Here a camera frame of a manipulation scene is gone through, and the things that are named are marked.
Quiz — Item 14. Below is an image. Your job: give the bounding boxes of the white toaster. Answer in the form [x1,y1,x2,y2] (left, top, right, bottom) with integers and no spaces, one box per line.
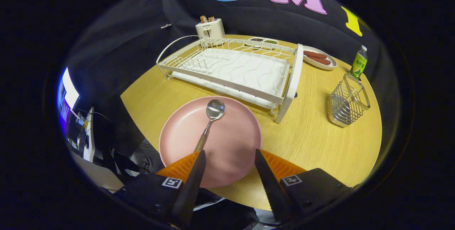
[195,18,226,39]

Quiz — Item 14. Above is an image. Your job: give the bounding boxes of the white oval plate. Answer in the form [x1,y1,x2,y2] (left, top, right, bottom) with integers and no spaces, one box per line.
[303,46,337,70]

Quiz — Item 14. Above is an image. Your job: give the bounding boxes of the silver wire basket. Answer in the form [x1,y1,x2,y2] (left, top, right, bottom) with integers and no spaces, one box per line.
[328,74,371,128]

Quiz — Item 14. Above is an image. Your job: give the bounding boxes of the white wire dish rack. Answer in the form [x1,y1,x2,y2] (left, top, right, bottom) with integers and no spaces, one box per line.
[156,35,304,124]

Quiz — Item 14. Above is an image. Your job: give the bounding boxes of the black backdrop cloth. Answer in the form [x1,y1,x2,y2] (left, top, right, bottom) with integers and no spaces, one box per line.
[66,0,388,117]

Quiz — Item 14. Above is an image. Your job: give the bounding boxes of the green label drink bottle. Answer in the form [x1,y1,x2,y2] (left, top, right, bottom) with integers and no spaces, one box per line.
[350,45,368,79]

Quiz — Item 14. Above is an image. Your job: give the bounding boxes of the wooden-handled metal spoon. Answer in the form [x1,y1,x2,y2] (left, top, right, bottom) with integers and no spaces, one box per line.
[194,99,226,152]

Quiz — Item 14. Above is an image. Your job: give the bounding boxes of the white divided seasoning dish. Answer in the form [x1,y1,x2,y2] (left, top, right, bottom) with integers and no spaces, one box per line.
[249,37,279,45]

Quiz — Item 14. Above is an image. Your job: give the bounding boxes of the computer monitor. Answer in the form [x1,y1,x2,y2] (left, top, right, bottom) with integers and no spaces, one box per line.
[57,67,81,131]

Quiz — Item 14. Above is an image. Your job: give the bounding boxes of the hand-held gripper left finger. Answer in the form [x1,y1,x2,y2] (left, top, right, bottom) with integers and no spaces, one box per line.
[114,150,207,228]

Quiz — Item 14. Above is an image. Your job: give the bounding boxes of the pink plate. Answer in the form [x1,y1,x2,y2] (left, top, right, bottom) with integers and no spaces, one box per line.
[159,96,263,188]

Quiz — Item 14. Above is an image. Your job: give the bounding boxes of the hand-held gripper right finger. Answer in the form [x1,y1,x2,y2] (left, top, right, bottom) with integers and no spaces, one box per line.
[255,149,351,223]

